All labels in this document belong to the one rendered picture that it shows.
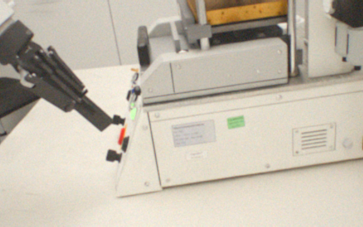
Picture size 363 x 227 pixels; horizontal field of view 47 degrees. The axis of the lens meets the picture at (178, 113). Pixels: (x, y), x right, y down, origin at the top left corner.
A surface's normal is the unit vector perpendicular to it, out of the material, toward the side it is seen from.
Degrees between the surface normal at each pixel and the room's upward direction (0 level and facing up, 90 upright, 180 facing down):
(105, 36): 90
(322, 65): 90
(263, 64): 90
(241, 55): 90
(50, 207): 0
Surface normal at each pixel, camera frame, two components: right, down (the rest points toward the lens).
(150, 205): -0.13, -0.89
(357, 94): 0.07, 0.43
